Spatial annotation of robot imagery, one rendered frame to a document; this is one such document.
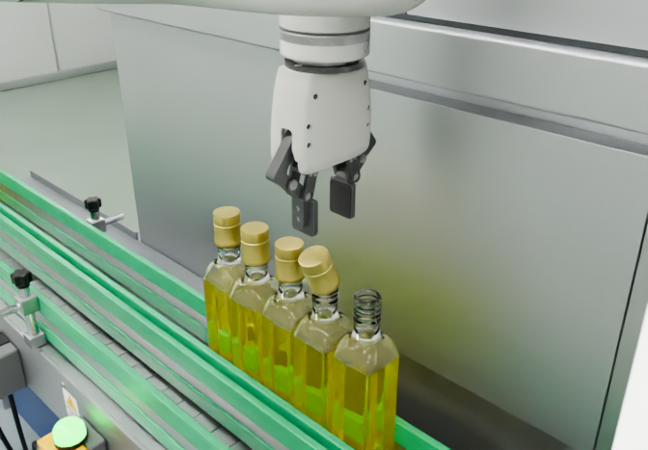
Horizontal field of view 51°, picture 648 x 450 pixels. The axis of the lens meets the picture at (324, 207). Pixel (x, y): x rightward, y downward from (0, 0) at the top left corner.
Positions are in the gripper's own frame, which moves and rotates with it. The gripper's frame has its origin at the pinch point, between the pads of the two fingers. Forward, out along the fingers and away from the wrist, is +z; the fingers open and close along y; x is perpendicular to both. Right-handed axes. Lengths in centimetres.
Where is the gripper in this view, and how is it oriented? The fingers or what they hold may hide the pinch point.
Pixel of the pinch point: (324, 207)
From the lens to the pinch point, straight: 70.0
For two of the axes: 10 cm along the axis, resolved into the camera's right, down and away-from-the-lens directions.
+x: 7.1, 3.1, -6.3
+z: 0.0, 9.0, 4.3
